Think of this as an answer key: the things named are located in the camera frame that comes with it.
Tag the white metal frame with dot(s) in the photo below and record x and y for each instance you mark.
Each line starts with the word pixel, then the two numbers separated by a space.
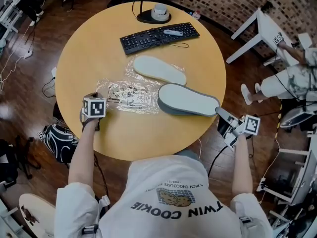
pixel 302 172

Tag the grey slipper sole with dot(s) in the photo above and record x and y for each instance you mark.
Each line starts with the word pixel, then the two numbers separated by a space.
pixel 185 99

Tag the clear plastic bag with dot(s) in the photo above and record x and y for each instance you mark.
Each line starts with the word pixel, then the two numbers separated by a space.
pixel 133 103

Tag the person's left forearm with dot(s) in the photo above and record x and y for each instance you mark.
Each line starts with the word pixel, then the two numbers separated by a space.
pixel 81 155

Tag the red label bottle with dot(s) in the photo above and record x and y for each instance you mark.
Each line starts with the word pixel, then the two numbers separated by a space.
pixel 196 15

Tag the white oval table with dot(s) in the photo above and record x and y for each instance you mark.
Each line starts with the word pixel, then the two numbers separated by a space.
pixel 32 199

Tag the black round lamp base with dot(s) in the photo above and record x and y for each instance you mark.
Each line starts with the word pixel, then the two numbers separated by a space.
pixel 146 17

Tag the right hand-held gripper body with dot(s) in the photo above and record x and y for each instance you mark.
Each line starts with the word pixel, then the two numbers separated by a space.
pixel 251 125

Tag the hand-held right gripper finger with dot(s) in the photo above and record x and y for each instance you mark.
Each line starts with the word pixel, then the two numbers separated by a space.
pixel 221 115
pixel 226 113

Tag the white slipper sole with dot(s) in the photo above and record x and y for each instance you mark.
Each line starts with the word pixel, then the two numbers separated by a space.
pixel 158 69

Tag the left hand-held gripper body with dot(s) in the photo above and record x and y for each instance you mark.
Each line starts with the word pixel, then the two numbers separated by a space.
pixel 95 108

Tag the black and white backpack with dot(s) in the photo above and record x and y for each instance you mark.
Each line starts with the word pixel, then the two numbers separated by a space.
pixel 59 142

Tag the white side table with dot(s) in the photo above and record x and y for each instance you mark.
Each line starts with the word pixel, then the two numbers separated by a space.
pixel 266 23

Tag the black mesh office chair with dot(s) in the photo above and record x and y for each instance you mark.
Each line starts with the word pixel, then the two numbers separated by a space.
pixel 15 157

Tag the white tape roll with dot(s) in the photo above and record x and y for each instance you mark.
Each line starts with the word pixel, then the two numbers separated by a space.
pixel 161 17

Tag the person's grey shorts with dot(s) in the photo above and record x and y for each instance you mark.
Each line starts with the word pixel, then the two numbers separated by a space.
pixel 188 154

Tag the black keyboard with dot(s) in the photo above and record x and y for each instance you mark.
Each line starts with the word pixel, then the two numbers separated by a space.
pixel 141 42

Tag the small white cup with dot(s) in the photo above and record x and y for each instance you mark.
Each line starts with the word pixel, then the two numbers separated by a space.
pixel 160 7

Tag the silver chair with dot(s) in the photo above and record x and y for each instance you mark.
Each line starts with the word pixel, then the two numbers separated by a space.
pixel 294 116

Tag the slim white remote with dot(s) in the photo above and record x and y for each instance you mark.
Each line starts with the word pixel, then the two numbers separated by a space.
pixel 173 32

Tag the person's white printed t-shirt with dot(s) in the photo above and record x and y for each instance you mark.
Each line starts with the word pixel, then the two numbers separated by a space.
pixel 161 177

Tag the small brown object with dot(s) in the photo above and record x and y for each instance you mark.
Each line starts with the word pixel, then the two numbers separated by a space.
pixel 29 216

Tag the person's right forearm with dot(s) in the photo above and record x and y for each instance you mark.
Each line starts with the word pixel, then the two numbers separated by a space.
pixel 242 167

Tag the small dark figurine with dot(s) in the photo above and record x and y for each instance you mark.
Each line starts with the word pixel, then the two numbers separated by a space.
pixel 267 6

